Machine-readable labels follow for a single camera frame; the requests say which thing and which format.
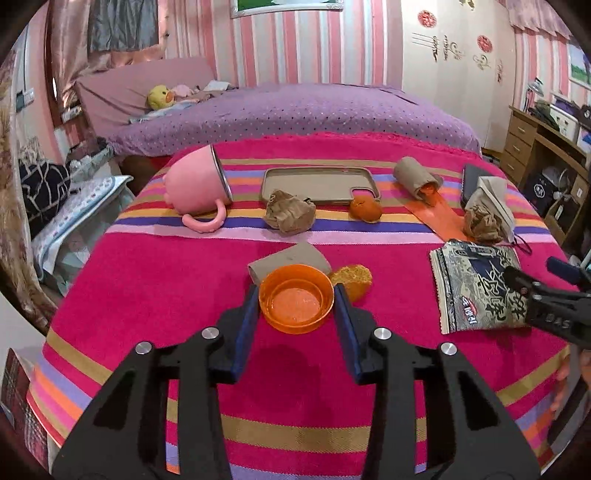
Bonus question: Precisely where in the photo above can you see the orange plastic lid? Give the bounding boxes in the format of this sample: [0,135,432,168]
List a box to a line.
[259,264,334,334]

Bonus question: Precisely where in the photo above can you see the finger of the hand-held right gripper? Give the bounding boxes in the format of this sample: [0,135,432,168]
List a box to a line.
[546,257,586,285]
[502,265,578,306]

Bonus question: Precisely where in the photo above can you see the white wardrobe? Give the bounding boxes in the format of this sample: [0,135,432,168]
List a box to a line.
[402,0,518,151]

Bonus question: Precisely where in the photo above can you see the pink curtain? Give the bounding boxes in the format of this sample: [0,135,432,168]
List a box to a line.
[48,0,167,107]

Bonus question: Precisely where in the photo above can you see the striped pink blanket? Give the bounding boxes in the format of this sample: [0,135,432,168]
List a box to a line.
[25,134,573,480]

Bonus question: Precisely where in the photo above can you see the black phone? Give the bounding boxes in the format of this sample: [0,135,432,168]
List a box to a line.
[461,164,495,208]

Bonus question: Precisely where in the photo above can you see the pile of folded cloth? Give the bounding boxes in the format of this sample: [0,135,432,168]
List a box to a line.
[32,175,134,296]

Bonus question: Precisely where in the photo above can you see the short cardboard tube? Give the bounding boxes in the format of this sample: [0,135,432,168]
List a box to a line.
[247,242,332,284]

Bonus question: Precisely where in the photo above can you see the desk lamp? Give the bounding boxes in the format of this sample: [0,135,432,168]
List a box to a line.
[524,78,546,112]

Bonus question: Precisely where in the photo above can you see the beige phone case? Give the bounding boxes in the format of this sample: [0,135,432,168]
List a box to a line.
[261,167,383,206]

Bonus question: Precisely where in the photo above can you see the white face mask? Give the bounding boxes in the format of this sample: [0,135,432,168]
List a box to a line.
[464,176,532,254]

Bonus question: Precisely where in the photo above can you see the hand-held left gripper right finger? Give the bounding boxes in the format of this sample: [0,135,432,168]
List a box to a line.
[333,284,541,480]

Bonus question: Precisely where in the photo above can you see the grey hanging cloth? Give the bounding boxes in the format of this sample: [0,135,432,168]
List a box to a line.
[88,0,160,51]

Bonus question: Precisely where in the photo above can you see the pink cup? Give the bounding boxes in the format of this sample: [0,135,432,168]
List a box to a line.
[164,145,234,234]

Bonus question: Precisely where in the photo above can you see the framed wall picture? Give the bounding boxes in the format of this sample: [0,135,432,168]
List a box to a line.
[230,0,345,19]

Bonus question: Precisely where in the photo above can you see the brown paper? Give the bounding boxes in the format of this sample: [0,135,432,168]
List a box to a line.
[464,205,505,244]
[264,189,317,232]

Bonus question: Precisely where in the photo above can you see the black patterned cushion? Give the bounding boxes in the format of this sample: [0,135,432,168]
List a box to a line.
[18,159,72,232]

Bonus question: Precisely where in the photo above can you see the person's right hand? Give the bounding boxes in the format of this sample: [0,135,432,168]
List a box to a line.
[549,347,591,416]

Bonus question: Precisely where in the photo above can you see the clothes on bed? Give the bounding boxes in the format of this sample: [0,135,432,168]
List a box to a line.
[173,80,232,103]

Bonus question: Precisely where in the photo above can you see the wooden desk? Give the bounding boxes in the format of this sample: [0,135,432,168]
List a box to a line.
[501,105,591,250]

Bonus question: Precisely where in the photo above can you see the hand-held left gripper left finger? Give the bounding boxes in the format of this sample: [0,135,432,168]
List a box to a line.
[52,284,262,480]

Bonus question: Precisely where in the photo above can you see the black paper bag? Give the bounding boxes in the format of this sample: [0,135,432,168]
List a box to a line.
[524,171,555,208]

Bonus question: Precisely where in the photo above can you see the floral curtain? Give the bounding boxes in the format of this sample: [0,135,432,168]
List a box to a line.
[0,51,61,333]

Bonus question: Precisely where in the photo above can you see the yellow duck plush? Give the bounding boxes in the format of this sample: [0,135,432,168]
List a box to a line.
[147,84,178,110]

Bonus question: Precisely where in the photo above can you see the printed snack packet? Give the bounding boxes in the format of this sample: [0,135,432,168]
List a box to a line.
[429,240,532,335]

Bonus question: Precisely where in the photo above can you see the pink bed headboard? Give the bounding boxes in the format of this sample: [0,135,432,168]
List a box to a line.
[76,58,218,139]

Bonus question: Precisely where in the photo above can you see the purple dotted bed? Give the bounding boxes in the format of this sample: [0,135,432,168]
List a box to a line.
[106,83,482,158]

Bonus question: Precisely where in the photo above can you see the white storage box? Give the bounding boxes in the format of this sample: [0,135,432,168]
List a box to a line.
[549,92,583,139]

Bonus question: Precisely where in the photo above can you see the brown orange rolled cloth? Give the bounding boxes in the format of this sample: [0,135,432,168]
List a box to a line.
[406,182,472,241]

